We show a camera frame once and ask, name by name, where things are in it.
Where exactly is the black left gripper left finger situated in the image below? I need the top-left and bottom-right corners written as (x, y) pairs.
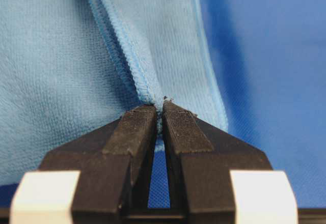
top-left (38, 105), bottom-right (157, 216)

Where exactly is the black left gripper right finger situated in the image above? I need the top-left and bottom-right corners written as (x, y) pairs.
top-left (162, 101), bottom-right (272, 216)

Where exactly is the light blue towel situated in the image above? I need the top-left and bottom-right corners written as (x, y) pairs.
top-left (1, 0), bottom-right (228, 185)

